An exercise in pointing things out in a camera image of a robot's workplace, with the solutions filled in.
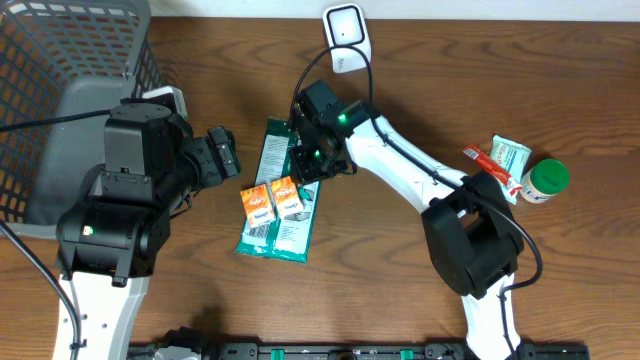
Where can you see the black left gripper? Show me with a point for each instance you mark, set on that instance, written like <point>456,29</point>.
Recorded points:
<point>219,167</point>

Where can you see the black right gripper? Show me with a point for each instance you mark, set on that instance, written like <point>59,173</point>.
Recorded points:
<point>305,174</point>

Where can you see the orange small box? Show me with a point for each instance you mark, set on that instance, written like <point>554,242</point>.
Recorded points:
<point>257,205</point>
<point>286,197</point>

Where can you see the green 3M package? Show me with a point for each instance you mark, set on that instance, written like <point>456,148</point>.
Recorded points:
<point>286,238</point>

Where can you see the red tube packet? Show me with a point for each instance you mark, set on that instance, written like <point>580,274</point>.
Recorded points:
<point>491,167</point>

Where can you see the mint green wipes packet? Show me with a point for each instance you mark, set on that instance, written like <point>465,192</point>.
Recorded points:
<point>510,155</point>

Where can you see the green lid small jar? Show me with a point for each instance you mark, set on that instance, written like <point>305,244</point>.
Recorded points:
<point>545,180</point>

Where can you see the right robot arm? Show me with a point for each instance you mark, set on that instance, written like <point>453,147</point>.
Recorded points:
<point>471,236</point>

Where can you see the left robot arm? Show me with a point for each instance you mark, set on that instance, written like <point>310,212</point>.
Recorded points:
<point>109,240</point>

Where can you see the white barcode scanner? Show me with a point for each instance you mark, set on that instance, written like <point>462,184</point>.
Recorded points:
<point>346,30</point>

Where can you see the dark grey plastic basket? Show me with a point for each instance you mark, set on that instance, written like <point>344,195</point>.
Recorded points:
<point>63,65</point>

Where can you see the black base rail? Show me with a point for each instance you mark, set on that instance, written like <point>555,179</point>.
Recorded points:
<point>186,343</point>

